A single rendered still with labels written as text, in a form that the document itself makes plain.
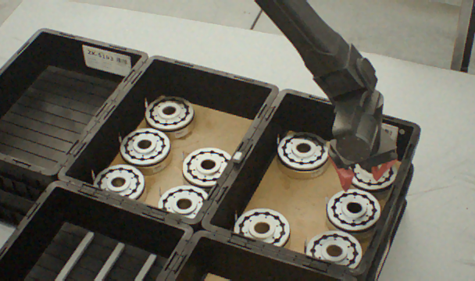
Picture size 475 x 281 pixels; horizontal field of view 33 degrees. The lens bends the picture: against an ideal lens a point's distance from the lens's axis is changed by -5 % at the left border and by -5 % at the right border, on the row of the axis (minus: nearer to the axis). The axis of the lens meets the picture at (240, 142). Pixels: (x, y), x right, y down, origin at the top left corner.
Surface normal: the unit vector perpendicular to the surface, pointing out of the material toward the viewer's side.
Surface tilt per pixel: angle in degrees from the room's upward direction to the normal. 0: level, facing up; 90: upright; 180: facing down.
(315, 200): 0
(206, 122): 0
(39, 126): 0
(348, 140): 90
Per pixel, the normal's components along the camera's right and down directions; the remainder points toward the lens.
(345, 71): -0.23, 0.77
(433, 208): -0.02, -0.72
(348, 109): -0.58, -0.65
